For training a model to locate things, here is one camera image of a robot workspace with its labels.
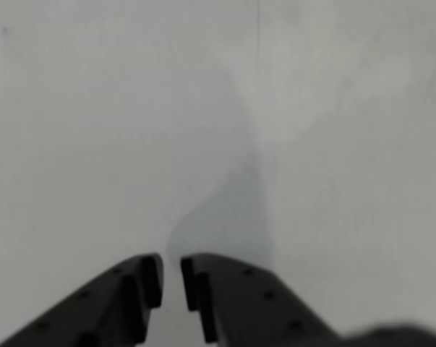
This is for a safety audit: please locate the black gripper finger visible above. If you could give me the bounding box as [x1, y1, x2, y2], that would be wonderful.
[0, 252, 165, 347]
[180, 252, 344, 347]

